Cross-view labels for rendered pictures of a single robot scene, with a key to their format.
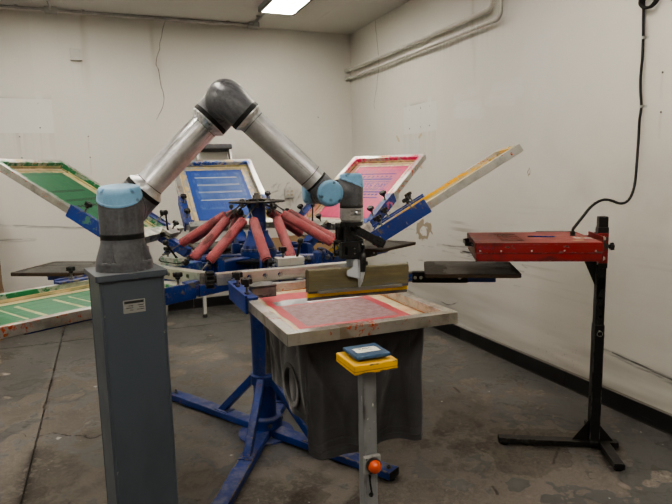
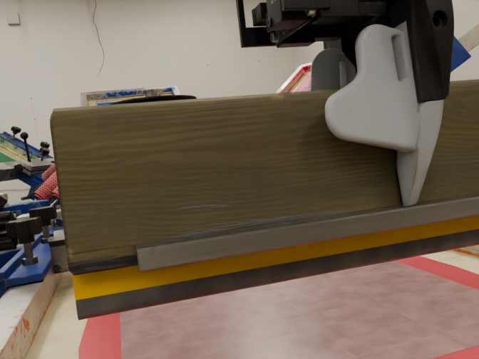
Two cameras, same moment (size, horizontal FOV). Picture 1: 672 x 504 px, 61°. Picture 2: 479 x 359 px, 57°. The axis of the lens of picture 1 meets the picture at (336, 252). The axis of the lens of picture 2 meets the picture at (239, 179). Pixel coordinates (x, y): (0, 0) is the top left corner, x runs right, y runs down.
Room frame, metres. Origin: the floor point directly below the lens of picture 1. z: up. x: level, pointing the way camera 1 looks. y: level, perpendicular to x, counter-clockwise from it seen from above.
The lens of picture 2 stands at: (1.59, -0.01, 1.12)
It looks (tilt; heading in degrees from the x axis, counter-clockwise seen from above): 4 degrees down; 6
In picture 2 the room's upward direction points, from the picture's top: 7 degrees counter-clockwise
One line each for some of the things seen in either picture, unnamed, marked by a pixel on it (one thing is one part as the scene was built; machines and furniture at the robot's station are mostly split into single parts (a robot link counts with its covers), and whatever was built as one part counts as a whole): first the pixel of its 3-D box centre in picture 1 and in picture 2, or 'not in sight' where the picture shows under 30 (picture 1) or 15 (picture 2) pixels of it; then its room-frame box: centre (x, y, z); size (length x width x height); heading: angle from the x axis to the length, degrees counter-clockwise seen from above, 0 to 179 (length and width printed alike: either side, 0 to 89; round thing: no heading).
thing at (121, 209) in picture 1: (120, 208); not in sight; (1.58, 0.59, 1.37); 0.13 x 0.12 x 0.14; 11
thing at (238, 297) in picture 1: (242, 296); (42, 268); (2.20, 0.37, 0.98); 0.30 x 0.05 x 0.07; 22
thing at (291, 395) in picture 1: (290, 361); not in sight; (1.96, 0.17, 0.79); 0.46 x 0.09 x 0.33; 22
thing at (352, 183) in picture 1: (350, 190); not in sight; (1.84, -0.05, 1.39); 0.09 x 0.08 x 0.11; 101
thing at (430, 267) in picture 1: (383, 274); not in sight; (2.97, -0.25, 0.91); 1.34 x 0.40 x 0.08; 82
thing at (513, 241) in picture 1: (532, 245); not in sight; (2.86, -0.99, 1.06); 0.61 x 0.46 x 0.12; 82
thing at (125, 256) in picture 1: (123, 250); not in sight; (1.57, 0.59, 1.25); 0.15 x 0.15 x 0.10
